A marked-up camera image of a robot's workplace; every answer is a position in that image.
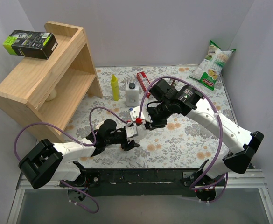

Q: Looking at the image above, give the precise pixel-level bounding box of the brown snack bar wrapper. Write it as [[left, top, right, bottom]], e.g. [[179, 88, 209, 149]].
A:
[[171, 80, 179, 87]]

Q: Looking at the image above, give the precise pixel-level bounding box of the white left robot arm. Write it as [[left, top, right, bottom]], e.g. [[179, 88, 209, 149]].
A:
[[18, 119, 139, 189]]

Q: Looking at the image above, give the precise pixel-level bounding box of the green chips bag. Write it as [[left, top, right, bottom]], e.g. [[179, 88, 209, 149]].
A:
[[189, 40, 236, 91]]

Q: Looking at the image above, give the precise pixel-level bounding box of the wooden shelf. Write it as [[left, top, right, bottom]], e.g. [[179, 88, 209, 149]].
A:
[[0, 21, 103, 143]]

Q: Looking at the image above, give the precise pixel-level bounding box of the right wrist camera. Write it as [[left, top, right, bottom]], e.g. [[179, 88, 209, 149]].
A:
[[129, 106, 153, 123]]

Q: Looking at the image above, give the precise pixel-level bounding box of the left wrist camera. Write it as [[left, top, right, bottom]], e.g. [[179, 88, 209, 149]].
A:
[[125, 122, 138, 139]]

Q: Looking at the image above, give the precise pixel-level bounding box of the cream object under shelf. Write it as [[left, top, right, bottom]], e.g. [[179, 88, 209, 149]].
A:
[[46, 89, 57, 101]]

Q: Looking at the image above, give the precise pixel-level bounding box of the yellow squeeze bottle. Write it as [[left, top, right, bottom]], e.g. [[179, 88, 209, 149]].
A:
[[111, 74, 120, 101]]

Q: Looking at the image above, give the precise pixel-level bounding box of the black green box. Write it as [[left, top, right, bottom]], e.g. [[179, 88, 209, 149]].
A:
[[2, 30, 58, 60]]

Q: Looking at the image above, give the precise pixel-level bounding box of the red toothpaste box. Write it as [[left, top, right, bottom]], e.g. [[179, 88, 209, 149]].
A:
[[136, 71, 151, 92]]

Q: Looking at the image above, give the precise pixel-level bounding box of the white bottle black cap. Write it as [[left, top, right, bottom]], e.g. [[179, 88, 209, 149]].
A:
[[125, 83, 140, 107]]

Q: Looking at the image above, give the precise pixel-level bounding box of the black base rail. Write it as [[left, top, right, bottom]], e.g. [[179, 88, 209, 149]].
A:
[[59, 168, 217, 201]]

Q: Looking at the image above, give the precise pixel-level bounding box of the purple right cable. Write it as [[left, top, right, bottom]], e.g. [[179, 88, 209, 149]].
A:
[[137, 76, 229, 203]]

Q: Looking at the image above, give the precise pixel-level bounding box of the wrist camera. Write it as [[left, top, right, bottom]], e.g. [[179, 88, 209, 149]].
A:
[[129, 106, 153, 123], [125, 122, 138, 139]]

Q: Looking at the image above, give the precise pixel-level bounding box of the clear plastic bottle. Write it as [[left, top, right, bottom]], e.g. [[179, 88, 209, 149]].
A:
[[133, 125, 149, 145]]

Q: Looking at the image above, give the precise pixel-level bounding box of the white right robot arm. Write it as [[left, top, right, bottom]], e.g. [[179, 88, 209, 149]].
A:
[[145, 78, 264, 186]]

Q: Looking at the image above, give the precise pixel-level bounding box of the floral table mat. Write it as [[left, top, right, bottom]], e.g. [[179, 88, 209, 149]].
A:
[[64, 65, 234, 168]]

